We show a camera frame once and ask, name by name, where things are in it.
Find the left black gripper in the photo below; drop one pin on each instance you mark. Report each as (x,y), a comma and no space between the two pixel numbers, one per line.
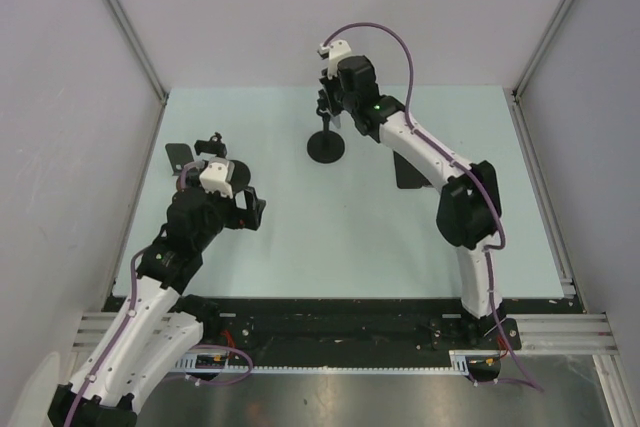
(240,217)

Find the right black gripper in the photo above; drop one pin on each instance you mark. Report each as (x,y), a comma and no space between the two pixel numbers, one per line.
(329,84)

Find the black stand holding purple phone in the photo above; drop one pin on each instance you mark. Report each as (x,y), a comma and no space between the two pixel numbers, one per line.
(215,147)

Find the black stand holding white phone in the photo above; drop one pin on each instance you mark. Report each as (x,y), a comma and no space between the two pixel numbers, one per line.
(325,146)

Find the rusty base phone stand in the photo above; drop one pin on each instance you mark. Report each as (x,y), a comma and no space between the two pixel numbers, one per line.
(179,155)

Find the black phone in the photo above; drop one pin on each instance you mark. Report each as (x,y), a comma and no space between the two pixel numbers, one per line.
(407,176)

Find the white silver phone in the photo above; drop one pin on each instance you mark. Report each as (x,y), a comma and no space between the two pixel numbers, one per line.
(336,121)

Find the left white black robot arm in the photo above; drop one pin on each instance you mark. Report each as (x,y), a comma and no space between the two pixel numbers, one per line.
(157,323)

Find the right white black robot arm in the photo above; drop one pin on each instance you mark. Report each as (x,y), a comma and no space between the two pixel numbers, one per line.
(469,210)

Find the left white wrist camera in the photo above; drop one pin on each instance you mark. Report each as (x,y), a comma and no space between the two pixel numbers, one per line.
(216,177)

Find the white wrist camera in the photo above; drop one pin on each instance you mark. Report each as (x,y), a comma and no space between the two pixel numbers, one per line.
(333,53)
(216,177)

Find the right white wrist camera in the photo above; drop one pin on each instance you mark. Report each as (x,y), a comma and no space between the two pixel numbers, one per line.
(333,53)

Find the right aluminium frame post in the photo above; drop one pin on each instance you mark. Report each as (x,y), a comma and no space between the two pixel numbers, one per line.
(557,20)

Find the aluminium frame post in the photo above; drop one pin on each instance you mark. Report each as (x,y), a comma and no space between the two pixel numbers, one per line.
(133,42)
(557,20)

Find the left aluminium frame post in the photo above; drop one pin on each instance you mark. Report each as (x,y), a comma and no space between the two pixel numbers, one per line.
(133,42)

